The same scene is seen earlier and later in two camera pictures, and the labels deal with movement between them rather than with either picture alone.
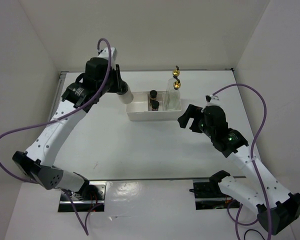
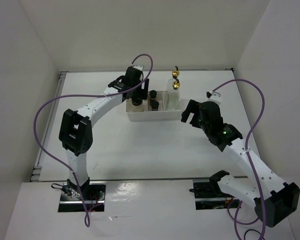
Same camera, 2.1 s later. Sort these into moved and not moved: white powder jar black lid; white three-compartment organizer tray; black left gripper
Moved: white powder jar black lid; black left gripper
Not moved: white three-compartment organizer tray
